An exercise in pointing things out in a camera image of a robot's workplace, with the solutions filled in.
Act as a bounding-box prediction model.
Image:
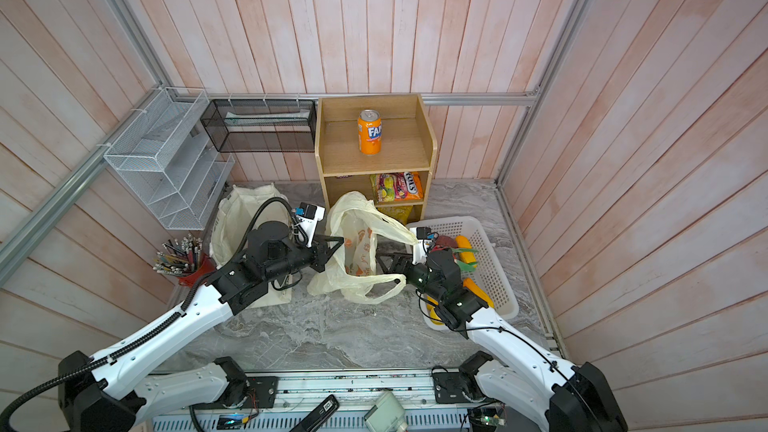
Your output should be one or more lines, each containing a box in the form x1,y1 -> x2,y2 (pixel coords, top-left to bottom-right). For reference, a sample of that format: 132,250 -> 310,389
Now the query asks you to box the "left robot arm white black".
1,203 -> 344,431

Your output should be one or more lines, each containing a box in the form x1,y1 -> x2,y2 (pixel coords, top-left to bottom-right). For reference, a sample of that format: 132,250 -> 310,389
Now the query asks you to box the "black remote handset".
291,394 -> 340,432

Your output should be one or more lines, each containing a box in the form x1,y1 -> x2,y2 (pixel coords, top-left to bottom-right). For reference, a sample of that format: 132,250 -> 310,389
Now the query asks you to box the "yellow plastic grocery bag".
307,191 -> 418,305

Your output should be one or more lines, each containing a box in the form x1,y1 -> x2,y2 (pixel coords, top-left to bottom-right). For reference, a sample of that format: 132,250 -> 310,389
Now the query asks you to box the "white wire mesh shelf rack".
104,87 -> 234,231

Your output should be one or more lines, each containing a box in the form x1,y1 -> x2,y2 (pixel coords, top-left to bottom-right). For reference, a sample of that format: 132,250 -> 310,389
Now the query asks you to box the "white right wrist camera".
413,226 -> 434,264

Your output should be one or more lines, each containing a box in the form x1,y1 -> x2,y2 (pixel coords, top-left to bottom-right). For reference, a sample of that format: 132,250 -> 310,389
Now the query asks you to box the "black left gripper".
265,232 -> 345,281

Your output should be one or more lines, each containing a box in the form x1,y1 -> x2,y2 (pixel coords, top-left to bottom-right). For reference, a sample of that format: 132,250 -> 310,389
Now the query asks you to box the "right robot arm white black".
376,250 -> 628,431

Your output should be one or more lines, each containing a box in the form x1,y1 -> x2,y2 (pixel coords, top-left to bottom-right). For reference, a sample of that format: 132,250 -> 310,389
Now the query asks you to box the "dark red mangosteen toy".
432,235 -> 458,250

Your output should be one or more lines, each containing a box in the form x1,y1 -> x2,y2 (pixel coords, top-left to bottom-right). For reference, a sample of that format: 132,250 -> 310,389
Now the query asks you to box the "orange snack bag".
395,172 -> 424,201

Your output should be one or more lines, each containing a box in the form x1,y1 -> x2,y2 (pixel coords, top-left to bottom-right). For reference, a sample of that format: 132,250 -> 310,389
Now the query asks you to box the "orange Fanta can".
357,109 -> 382,155

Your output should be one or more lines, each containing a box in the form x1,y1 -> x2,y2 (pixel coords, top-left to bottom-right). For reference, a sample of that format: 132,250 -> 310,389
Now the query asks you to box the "grey small display device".
364,390 -> 408,432

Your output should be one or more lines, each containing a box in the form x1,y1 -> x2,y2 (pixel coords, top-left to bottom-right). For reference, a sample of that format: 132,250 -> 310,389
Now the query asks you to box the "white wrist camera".
413,226 -> 434,264
294,202 -> 325,247

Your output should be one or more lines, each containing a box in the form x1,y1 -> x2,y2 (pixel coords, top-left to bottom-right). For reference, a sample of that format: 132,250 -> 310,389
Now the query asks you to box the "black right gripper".
378,250 -> 446,304

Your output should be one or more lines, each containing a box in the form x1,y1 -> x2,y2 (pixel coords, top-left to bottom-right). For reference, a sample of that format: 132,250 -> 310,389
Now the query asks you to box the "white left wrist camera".
294,202 -> 325,247

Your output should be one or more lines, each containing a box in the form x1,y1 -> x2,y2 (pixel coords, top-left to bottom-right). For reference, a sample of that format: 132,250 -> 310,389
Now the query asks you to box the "white plastic fruit basket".
409,216 -> 519,331

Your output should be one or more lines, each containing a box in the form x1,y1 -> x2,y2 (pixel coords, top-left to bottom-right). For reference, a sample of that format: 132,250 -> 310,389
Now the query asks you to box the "pink dragon fruit toy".
452,248 -> 478,273

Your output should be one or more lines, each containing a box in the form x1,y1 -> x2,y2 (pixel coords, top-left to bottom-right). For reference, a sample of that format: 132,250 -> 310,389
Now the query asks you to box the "orange carrot corn toy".
463,277 -> 495,308

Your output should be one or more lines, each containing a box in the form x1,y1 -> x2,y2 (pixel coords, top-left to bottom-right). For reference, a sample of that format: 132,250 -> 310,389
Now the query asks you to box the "wooden shelf unit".
314,93 -> 439,224

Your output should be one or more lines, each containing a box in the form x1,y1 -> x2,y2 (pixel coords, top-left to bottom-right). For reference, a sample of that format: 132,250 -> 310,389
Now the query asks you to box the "orange fruit toy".
455,235 -> 478,270

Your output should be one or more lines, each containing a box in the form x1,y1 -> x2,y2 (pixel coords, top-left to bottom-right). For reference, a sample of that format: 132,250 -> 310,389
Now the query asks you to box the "floral canvas tote bag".
209,184 -> 293,308

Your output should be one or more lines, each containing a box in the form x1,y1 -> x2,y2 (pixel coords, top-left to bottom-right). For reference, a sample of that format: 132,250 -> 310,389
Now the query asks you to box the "black mesh wall basket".
201,98 -> 317,153

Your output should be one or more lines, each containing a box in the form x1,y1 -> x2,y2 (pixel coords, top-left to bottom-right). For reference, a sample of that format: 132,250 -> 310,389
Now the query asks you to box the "red pen holder with pens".
153,234 -> 216,287

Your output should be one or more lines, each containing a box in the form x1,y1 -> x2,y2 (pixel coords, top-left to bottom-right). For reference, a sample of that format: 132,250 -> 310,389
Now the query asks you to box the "white round clock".
522,421 -> 539,432

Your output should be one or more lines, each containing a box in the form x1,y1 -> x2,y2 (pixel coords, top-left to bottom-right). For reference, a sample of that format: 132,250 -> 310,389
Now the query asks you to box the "yellow chips bag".
377,205 -> 414,225

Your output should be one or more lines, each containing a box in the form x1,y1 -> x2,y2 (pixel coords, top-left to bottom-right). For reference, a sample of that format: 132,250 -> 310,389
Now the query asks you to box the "yellow green snack bag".
370,173 -> 407,203

